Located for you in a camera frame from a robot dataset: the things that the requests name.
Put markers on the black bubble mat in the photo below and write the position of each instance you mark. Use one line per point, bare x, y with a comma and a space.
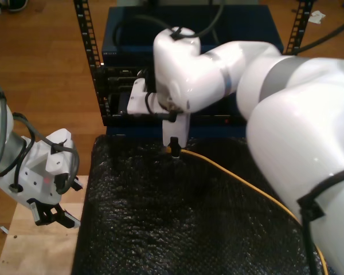
146, 229

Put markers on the black perforated rack post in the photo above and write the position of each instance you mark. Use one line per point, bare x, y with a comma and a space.
299, 25
87, 34

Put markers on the white crumpled paper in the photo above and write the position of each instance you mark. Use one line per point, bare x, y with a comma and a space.
316, 17

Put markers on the blue network switch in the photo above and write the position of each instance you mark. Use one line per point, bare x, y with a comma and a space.
132, 34

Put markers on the blue metal base plate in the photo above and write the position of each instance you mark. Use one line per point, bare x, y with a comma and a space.
132, 131

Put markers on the black rack server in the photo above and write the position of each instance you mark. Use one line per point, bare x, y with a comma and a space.
117, 81

